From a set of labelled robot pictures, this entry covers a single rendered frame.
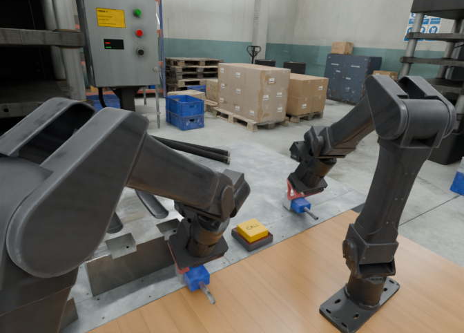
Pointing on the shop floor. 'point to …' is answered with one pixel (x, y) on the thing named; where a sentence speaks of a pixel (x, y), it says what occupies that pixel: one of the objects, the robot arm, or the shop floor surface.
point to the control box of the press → (119, 39)
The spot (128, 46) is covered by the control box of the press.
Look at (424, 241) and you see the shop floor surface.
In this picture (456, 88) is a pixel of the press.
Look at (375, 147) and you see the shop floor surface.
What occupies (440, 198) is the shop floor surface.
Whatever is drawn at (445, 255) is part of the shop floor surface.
